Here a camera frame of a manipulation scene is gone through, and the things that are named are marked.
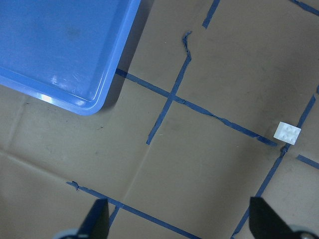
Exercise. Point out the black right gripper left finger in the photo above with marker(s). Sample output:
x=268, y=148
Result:
x=96, y=223

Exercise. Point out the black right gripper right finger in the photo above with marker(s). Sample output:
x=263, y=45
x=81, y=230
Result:
x=265, y=223

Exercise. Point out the white block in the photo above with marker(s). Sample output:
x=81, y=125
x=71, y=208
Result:
x=287, y=133

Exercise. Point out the blue plastic tray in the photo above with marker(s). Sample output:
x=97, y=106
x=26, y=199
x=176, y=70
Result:
x=64, y=52

